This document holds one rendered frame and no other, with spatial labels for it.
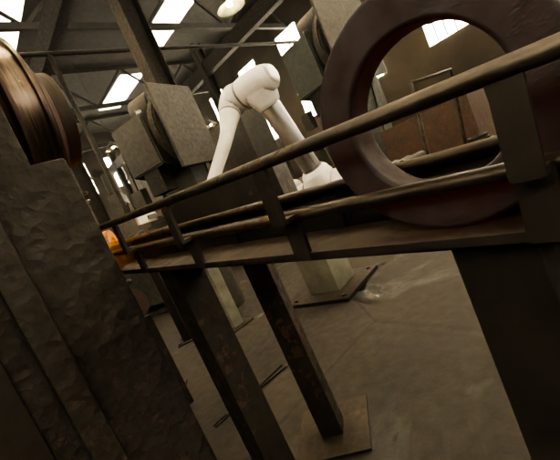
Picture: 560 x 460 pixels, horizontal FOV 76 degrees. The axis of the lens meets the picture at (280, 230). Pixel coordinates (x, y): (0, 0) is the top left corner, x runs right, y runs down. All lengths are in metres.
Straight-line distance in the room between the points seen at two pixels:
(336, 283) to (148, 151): 3.53
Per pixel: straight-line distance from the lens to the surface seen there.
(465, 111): 4.44
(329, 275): 1.94
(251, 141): 6.04
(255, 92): 1.71
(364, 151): 0.32
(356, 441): 1.05
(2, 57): 1.18
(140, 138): 5.00
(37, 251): 0.73
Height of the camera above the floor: 0.67
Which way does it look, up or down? 7 degrees down
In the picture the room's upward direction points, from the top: 24 degrees counter-clockwise
